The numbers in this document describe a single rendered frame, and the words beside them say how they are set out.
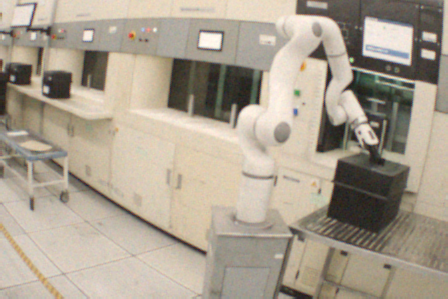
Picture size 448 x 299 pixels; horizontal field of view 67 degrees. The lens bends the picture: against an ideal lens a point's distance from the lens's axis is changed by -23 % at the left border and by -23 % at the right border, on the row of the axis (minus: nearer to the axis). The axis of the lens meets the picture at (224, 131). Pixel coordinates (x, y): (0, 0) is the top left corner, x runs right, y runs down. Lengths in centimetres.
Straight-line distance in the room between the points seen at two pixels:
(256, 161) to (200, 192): 124
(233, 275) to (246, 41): 138
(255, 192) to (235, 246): 21
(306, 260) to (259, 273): 81
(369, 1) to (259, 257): 135
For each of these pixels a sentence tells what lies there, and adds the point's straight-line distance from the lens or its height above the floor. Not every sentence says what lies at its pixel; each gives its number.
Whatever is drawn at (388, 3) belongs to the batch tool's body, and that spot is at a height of 177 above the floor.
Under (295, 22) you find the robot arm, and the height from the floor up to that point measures 151.
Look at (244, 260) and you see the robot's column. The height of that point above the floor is 64.
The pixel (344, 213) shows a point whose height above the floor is 80.
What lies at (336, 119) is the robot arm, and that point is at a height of 116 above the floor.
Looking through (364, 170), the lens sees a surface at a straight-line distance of 163.
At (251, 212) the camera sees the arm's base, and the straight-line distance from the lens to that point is 154.
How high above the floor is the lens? 137
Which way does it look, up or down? 11 degrees down
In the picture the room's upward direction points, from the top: 7 degrees clockwise
